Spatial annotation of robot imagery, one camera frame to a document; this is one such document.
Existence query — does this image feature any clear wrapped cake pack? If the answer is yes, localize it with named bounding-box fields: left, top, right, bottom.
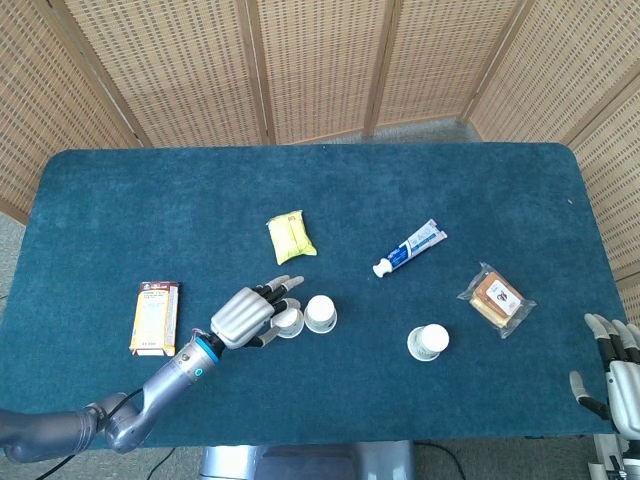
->
left=456, top=262, right=537, bottom=340

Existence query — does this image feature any blue felt table cover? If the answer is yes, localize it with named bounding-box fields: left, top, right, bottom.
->
left=7, top=142, right=634, bottom=454

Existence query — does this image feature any woven bamboo screen panel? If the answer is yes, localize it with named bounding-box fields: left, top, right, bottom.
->
left=362, top=0, right=531, bottom=137
left=0, top=0, right=146, bottom=226
left=49, top=0, right=274, bottom=149
left=562, top=74, right=640, bottom=346
left=244, top=0, right=401, bottom=146
left=462, top=0, right=640, bottom=146

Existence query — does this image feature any white stand frame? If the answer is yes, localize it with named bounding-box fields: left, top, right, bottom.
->
left=588, top=433, right=626, bottom=480

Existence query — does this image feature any white floral paper cup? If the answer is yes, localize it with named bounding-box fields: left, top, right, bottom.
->
left=274, top=298, right=305, bottom=340
left=406, top=323, right=450, bottom=362
left=303, top=294, right=339, bottom=335

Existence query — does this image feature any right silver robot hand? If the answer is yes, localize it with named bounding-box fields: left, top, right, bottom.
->
left=569, top=313, right=640, bottom=436

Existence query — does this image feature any blue white toothpaste tube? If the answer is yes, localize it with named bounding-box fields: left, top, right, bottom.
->
left=372, top=218, right=448, bottom=279

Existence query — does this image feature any orange white carton box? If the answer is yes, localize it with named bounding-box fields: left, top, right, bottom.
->
left=128, top=280, right=181, bottom=358

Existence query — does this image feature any grey robot base body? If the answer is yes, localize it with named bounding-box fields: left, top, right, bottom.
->
left=198, top=440, right=416, bottom=480

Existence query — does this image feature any yellow snack packet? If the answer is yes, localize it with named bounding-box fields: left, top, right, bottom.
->
left=265, top=209, right=318, bottom=266

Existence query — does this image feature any black floor cable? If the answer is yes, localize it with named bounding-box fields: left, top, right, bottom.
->
left=414, top=442, right=467, bottom=480
left=147, top=446, right=177, bottom=480

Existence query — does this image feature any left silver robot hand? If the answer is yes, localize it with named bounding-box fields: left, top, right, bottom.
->
left=209, top=273, right=306, bottom=350

